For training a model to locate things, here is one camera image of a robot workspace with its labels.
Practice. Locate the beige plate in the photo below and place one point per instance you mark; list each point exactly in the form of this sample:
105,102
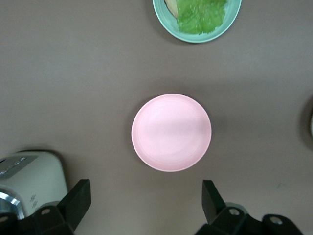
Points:
312,124

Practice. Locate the brown bread slice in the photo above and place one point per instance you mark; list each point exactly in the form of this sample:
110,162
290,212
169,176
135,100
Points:
171,6

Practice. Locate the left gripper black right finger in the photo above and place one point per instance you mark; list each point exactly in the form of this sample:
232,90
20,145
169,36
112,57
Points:
220,215

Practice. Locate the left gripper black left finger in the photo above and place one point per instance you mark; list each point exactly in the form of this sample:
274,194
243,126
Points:
73,208

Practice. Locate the green plate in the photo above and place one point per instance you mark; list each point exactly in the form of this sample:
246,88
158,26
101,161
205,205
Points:
168,25

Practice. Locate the pink plate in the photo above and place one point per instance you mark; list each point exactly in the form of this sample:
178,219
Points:
171,132

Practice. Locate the beige toaster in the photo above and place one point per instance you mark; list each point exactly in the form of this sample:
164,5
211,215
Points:
41,176

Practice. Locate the green lettuce leaf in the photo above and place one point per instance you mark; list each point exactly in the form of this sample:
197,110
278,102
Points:
200,17

